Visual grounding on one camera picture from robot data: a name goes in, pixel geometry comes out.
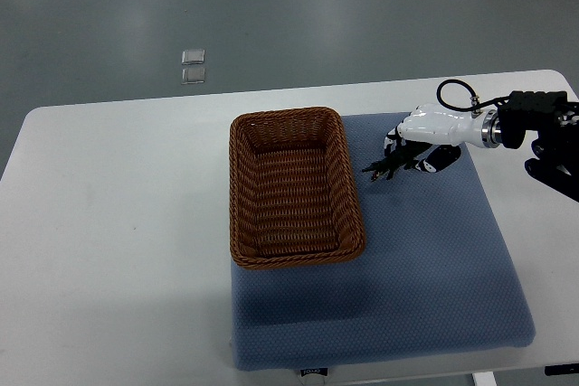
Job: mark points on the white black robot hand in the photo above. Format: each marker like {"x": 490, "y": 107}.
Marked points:
{"x": 443, "y": 130}

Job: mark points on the dark toy crocodile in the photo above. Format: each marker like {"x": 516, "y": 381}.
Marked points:
{"x": 403, "y": 156}

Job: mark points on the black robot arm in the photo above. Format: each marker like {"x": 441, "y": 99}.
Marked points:
{"x": 555, "y": 120}

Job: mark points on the brown wicker basket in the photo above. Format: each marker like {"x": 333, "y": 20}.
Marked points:
{"x": 293, "y": 196}

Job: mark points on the blue foam mat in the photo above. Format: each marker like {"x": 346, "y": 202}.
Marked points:
{"x": 435, "y": 277}

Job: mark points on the white table leg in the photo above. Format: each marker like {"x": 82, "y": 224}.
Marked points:
{"x": 484, "y": 379}

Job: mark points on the upper metal floor plate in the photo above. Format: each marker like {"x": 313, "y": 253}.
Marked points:
{"x": 193, "y": 56}

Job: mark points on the black table control panel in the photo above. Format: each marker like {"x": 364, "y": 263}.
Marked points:
{"x": 562, "y": 369}

